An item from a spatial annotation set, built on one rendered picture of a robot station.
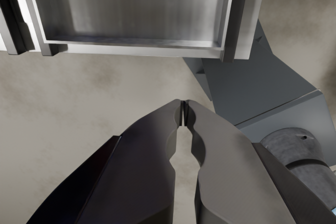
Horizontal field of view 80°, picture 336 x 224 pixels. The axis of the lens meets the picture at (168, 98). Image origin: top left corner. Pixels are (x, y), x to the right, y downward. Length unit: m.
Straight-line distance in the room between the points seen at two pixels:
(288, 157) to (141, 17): 0.43
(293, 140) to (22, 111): 1.74
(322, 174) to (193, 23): 0.38
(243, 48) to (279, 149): 0.29
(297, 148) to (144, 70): 1.00
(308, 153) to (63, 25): 0.54
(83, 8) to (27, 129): 1.68
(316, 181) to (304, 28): 1.03
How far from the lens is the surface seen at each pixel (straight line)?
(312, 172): 0.52
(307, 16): 1.39
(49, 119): 1.80
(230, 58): 0.33
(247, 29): 0.34
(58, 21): 0.37
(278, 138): 0.56
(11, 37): 0.40
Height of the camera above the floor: 1.20
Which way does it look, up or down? 60 degrees down
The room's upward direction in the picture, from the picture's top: 174 degrees counter-clockwise
